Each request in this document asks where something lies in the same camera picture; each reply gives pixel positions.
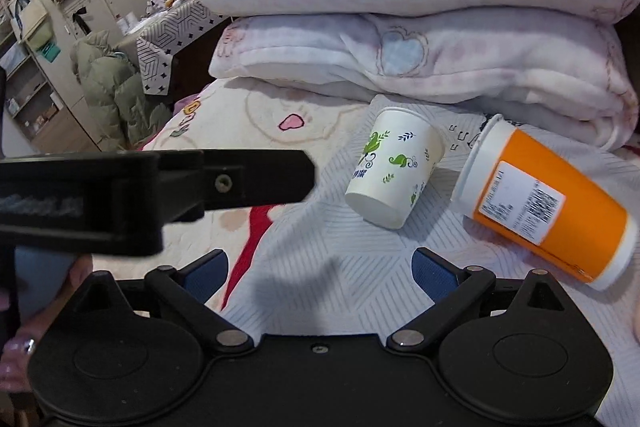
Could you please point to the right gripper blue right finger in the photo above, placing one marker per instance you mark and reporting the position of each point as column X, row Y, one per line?
column 457, row 294

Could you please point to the white cabinet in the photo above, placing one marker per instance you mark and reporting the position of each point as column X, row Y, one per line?
column 45, row 99

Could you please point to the white floral paper cup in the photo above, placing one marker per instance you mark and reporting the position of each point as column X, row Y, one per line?
column 394, row 167

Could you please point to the green puffer jacket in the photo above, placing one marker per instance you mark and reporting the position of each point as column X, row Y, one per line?
column 125, row 117

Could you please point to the orange paper cup with label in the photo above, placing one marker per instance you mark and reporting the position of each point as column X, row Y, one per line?
column 519, row 188

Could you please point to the grey striped white cloth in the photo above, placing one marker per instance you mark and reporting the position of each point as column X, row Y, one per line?
column 321, row 269

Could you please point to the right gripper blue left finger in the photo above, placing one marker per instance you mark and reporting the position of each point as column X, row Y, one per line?
column 180, row 297

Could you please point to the geometric patterned tablecloth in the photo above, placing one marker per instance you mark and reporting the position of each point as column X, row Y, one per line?
column 162, row 39

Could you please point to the pink checkered folded blanket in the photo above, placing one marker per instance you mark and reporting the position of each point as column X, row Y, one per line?
column 556, row 64

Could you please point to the cream heart pattern bedspread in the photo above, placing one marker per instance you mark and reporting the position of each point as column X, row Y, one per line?
column 241, row 113

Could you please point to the left hand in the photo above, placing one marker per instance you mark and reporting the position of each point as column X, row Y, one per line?
column 47, row 280

